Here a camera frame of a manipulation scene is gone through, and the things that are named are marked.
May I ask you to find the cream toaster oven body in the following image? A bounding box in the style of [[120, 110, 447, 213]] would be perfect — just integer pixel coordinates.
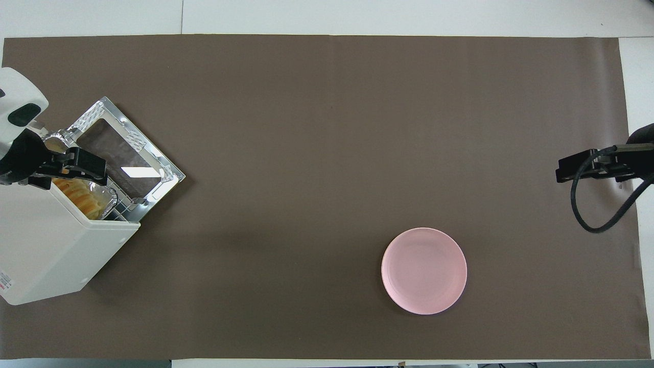
[[0, 174, 142, 306]]

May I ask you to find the aluminium foil tray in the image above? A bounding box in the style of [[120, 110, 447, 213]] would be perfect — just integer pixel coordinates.
[[38, 128, 119, 221]]

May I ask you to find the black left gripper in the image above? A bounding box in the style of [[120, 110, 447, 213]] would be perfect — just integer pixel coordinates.
[[0, 129, 109, 191]]

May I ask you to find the sliced yellow bread loaf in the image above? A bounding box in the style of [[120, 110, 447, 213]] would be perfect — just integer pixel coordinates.
[[51, 176, 111, 219]]

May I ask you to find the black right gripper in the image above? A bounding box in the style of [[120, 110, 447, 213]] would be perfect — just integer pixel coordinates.
[[555, 123, 654, 184]]

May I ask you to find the wire oven rack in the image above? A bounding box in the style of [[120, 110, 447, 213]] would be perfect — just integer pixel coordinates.
[[104, 203, 129, 223]]

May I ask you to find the brown table mat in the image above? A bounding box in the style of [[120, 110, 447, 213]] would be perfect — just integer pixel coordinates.
[[0, 34, 651, 360]]

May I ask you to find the pink round plate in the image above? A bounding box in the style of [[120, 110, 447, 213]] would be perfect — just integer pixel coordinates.
[[381, 227, 468, 315]]

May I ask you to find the glass oven door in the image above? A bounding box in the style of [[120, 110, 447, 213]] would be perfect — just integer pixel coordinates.
[[66, 96, 186, 223]]

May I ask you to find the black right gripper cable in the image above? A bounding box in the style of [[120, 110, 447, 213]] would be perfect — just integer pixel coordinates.
[[571, 145, 654, 234]]

